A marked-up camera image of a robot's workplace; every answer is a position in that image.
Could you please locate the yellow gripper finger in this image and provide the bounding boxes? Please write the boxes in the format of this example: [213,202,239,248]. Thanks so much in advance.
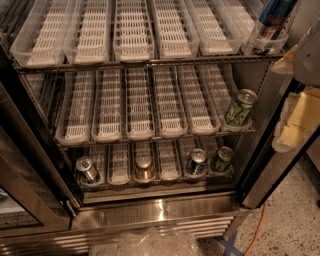
[272,87,320,153]
[271,45,298,75]

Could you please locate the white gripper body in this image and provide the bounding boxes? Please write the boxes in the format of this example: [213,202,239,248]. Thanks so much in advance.
[293,13,320,87]

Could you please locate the orange soda can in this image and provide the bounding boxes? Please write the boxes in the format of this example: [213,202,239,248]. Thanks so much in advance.
[135,154,154,182]

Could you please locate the tall blue can top shelf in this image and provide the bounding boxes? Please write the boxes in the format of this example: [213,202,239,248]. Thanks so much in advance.
[251,0,298,55]

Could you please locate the green can middle shelf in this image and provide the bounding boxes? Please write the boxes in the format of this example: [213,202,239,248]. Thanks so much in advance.
[224,89,257,127]

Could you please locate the green can shelf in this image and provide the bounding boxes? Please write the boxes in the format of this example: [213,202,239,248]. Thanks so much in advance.
[224,89,257,127]
[210,146,234,173]

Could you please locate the green can bottom shelf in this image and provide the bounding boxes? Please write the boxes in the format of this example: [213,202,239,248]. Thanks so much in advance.
[210,146,234,173]

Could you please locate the stainless steel fridge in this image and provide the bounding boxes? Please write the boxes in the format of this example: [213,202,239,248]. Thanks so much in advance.
[0,0,320,256]

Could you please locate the silver blue can bottom left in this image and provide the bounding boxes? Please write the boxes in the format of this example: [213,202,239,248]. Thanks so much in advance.
[76,156,100,184]

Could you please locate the fridge door left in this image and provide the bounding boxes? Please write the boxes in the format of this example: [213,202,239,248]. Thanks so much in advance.
[0,46,80,238]

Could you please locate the blue tape on floor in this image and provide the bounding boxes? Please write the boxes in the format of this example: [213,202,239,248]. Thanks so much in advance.
[216,233,244,256]

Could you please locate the clear plastic bin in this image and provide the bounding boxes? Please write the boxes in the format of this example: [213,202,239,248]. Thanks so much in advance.
[89,228,202,256]

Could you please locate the orange cable on floor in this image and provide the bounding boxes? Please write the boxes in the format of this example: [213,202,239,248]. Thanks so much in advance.
[243,201,268,256]

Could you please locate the bottom wire shelf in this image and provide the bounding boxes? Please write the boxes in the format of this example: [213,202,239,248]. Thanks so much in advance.
[68,136,234,198]

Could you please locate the wire shelf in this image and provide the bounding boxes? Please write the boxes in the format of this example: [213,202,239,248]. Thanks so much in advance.
[10,0,288,68]
[23,63,257,148]
[68,136,234,198]

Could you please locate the middle wire shelf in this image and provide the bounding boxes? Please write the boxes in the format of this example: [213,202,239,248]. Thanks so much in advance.
[23,63,257,148]

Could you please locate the top wire shelf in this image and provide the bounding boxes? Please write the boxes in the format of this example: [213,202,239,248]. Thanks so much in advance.
[10,0,288,68]

